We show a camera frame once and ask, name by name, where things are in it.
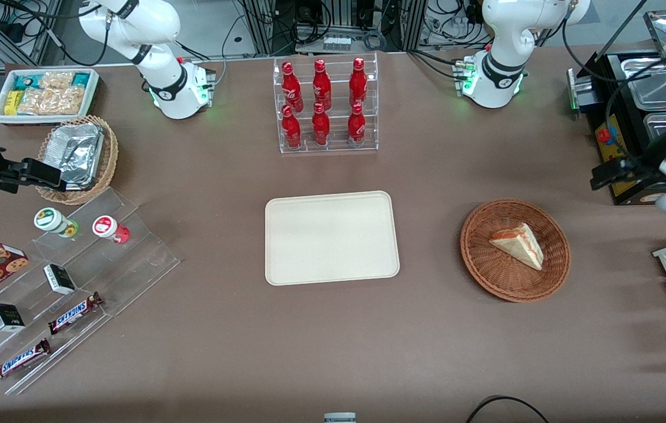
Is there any clear acrylic stepped display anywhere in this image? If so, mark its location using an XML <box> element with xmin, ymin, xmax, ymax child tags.
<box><xmin>0</xmin><ymin>187</ymin><xmax>181</xmax><ymax>396</ymax></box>

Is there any triangular sandwich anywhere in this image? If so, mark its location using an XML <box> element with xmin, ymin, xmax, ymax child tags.
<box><xmin>488</xmin><ymin>222</ymin><xmax>545</xmax><ymax>271</ymax></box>

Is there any cream plastic tray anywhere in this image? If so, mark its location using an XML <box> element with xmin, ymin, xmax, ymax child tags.
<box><xmin>265</xmin><ymin>190</ymin><xmax>400</xmax><ymax>287</ymax></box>

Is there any black looped cable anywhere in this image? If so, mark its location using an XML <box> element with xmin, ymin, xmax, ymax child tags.
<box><xmin>465</xmin><ymin>395</ymin><xmax>551</xmax><ymax>423</ymax></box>

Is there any green lid yogurt cup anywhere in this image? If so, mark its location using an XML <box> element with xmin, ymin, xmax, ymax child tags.
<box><xmin>34</xmin><ymin>207</ymin><xmax>79</xmax><ymax>239</ymax></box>

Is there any red lid yogurt cup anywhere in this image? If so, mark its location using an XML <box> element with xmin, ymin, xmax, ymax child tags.
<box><xmin>92</xmin><ymin>215</ymin><xmax>131</xmax><ymax>245</ymax></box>

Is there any brown round wicker basket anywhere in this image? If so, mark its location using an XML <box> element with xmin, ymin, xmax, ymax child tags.
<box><xmin>460</xmin><ymin>199</ymin><xmax>571</xmax><ymax>303</ymax></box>

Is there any large clear cracker bag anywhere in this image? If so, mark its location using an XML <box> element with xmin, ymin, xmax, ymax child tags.
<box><xmin>18</xmin><ymin>86</ymin><xmax>87</xmax><ymax>116</ymax></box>

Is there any white plastic snack bin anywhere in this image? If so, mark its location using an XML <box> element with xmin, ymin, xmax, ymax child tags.
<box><xmin>0</xmin><ymin>68</ymin><xmax>100</xmax><ymax>126</ymax></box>

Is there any clear acrylic bottle rack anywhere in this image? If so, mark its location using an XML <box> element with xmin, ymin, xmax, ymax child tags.
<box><xmin>273</xmin><ymin>52</ymin><xmax>379</xmax><ymax>155</ymax></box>

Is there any Snickers chocolate bar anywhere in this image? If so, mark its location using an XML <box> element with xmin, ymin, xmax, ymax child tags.
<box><xmin>48</xmin><ymin>291</ymin><xmax>104</xmax><ymax>335</ymax></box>
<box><xmin>0</xmin><ymin>338</ymin><xmax>52</xmax><ymax>384</ymax></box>

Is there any small clear cracker bag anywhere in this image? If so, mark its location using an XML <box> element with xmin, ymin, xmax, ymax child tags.
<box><xmin>39</xmin><ymin>71</ymin><xmax>75</xmax><ymax>90</ymax></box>

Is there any small black carton box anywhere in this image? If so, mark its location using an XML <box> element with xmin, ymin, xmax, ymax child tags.
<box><xmin>0</xmin><ymin>303</ymin><xmax>26</xmax><ymax>333</ymax></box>
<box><xmin>43</xmin><ymin>264</ymin><xmax>78</xmax><ymax>296</ymax></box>

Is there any grey metal box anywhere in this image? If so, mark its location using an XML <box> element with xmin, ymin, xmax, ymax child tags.
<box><xmin>567</xmin><ymin>66</ymin><xmax>601</xmax><ymax>114</ymax></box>

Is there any black countertop food appliance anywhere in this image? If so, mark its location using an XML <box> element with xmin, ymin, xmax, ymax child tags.
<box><xmin>568</xmin><ymin>50</ymin><xmax>666</xmax><ymax>206</ymax></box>

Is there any red cola bottle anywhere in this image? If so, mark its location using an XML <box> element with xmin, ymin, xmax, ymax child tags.
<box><xmin>349</xmin><ymin>57</ymin><xmax>368</xmax><ymax>108</ymax></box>
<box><xmin>282</xmin><ymin>105</ymin><xmax>303</xmax><ymax>150</ymax></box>
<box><xmin>281</xmin><ymin>61</ymin><xmax>304</xmax><ymax>112</ymax></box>
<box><xmin>312</xmin><ymin>102</ymin><xmax>331</xmax><ymax>146</ymax></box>
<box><xmin>313</xmin><ymin>59</ymin><xmax>332</xmax><ymax>111</ymax></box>
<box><xmin>347</xmin><ymin>102</ymin><xmax>367</xmax><ymax>147</ymax></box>

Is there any aluminium profile frame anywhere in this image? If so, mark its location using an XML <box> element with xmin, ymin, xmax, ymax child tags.
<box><xmin>239</xmin><ymin>0</ymin><xmax>427</xmax><ymax>56</ymax></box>

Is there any aluminium foil container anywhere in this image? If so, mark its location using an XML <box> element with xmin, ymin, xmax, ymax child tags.
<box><xmin>45</xmin><ymin>122</ymin><xmax>106</xmax><ymax>190</ymax></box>

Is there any light tan wicker basket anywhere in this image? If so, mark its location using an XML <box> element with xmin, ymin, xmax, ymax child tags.
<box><xmin>36</xmin><ymin>115</ymin><xmax>119</xmax><ymax>206</ymax></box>

